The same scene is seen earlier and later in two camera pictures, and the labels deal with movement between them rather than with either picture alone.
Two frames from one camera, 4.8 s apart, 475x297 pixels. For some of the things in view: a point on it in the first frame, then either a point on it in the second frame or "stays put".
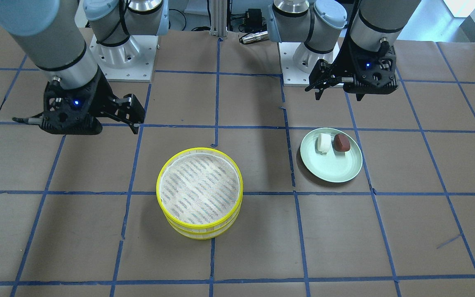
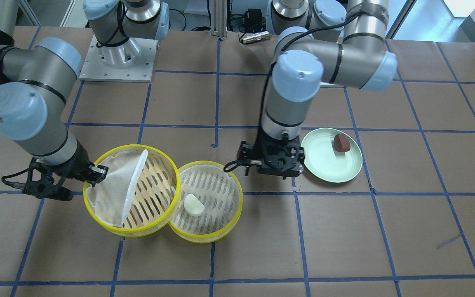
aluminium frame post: (218, 18) stays put
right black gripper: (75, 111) → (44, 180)
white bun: (324, 142) → (193, 205)
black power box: (254, 22) stays put
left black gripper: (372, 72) → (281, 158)
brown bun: (341, 143) stays put
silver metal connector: (255, 36) stays put
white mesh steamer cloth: (199, 189) → (108, 200)
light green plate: (330, 154) stays put
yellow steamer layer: (200, 189) → (140, 196)
